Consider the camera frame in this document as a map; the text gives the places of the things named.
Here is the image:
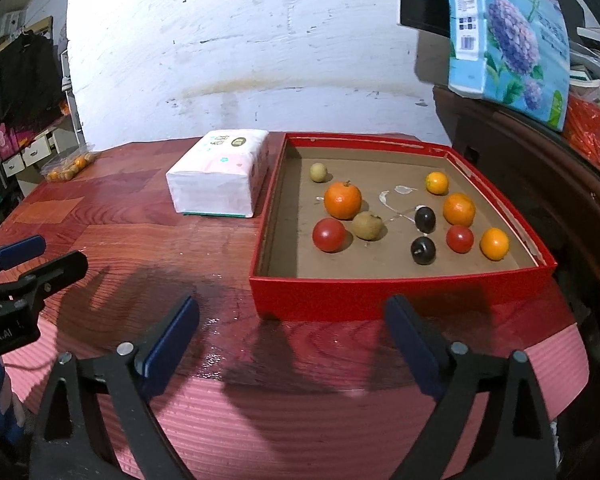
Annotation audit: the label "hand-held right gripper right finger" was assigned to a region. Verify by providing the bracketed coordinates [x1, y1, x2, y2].
[384, 294, 558, 480]

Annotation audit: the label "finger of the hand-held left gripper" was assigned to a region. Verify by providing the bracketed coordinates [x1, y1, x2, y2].
[0, 235, 47, 281]
[0, 251, 88, 307]

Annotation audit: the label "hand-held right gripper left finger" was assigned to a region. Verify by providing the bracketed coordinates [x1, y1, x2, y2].
[28, 295, 201, 480]

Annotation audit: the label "red cardboard box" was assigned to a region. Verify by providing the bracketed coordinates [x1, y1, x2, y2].
[249, 132, 558, 322]

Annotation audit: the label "dark plum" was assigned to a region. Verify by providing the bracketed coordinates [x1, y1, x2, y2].
[414, 206, 437, 234]
[411, 236, 437, 266]

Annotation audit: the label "small red tomato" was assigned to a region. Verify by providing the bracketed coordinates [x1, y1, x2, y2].
[446, 225, 475, 254]

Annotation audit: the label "brown-green kiwi fruit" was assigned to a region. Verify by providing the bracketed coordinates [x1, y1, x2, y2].
[349, 211, 384, 242]

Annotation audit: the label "large red tomato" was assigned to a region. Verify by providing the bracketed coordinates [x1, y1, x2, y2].
[312, 218, 347, 254]

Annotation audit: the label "small deep orange fruit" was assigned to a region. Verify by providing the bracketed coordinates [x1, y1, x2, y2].
[442, 193, 477, 226]

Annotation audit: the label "large deep orange fruit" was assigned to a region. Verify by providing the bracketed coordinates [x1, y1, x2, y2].
[324, 180, 363, 221]

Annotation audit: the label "blue trousers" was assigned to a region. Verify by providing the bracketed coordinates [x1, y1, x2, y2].
[0, 360, 26, 446]

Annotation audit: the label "white drawer unit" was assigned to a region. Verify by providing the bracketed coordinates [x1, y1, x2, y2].
[0, 132, 81, 178]

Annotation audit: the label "clear bag of kumquats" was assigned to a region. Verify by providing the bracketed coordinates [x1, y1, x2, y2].
[40, 149, 98, 183]

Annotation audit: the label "pink bag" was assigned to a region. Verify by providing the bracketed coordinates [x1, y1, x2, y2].
[0, 120, 36, 161]

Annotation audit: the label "pink ribbed mat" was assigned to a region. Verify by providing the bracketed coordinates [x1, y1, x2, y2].
[0, 300, 588, 480]

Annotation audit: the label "white shelf rack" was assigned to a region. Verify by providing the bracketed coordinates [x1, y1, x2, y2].
[60, 52, 83, 151]

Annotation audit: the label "black jacket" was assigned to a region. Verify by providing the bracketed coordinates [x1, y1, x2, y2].
[0, 30, 63, 126]

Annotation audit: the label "white pink tissue pack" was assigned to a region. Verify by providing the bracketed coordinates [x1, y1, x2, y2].
[165, 129, 270, 219]

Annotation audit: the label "red-orange plastic bag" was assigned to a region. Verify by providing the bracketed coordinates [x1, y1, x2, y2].
[562, 95, 600, 171]

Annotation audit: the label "stack of papers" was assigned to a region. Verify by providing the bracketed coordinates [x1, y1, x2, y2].
[569, 62, 600, 106]

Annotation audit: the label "blue floral paper pack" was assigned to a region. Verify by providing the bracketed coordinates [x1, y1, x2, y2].
[445, 0, 571, 133]

